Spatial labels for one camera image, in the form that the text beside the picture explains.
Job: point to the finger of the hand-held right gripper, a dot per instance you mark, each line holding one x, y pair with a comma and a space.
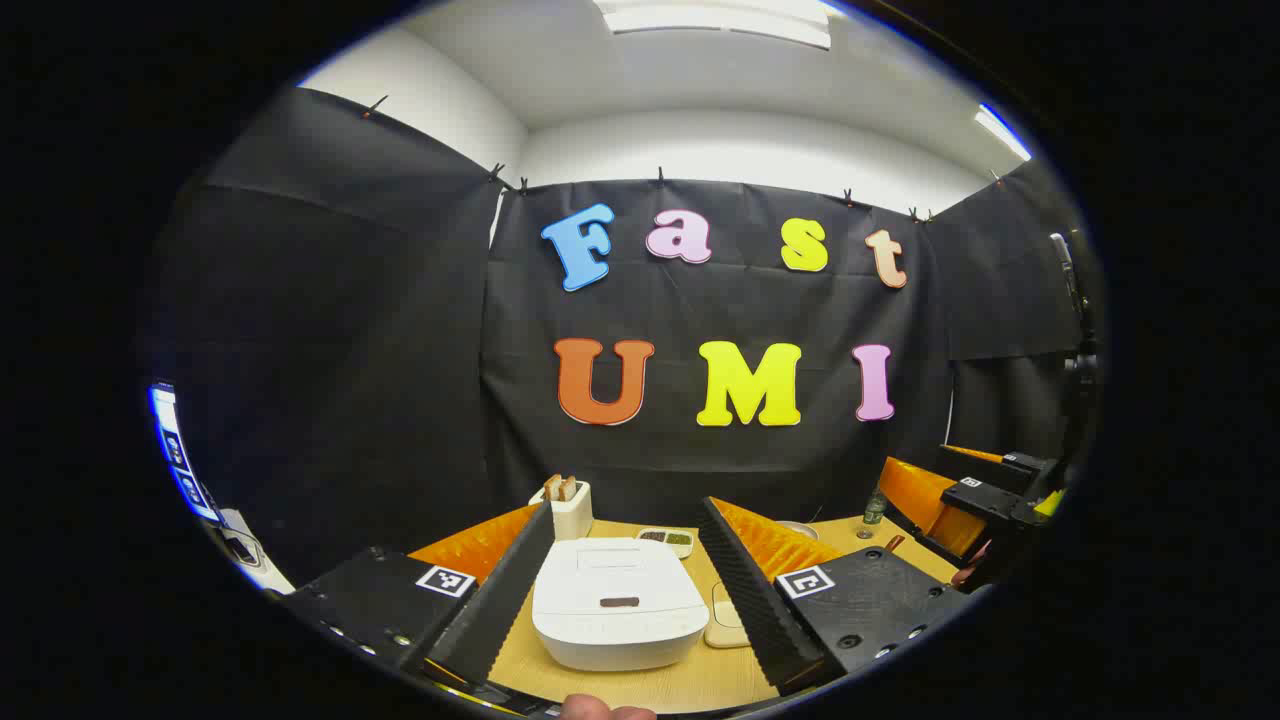
1020, 463
920, 495

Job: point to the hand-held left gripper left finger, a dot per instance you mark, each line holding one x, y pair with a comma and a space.
500, 600

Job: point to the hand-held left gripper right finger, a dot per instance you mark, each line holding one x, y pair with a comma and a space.
755, 610

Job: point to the clear rice container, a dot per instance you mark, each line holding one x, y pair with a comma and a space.
725, 620

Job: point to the white rice cooker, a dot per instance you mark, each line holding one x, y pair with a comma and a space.
620, 600

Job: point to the clear water bottle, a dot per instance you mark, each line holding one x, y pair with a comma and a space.
875, 507

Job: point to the white toaster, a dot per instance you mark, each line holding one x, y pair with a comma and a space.
572, 515

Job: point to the divided bean dish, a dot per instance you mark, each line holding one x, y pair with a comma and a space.
665, 540

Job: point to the toast slice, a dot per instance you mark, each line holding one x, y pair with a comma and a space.
552, 487
569, 489

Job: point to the white side desk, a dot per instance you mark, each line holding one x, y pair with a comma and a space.
262, 575

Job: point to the black desk device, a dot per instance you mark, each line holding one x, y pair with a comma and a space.
243, 548

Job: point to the black backdrop cloth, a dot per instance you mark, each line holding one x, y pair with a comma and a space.
400, 350

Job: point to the small ceiling light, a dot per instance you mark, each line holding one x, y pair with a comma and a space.
1003, 132

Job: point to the computer monitor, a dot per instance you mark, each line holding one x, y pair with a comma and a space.
180, 455

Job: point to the long ceiling light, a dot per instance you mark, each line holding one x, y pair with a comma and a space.
715, 20

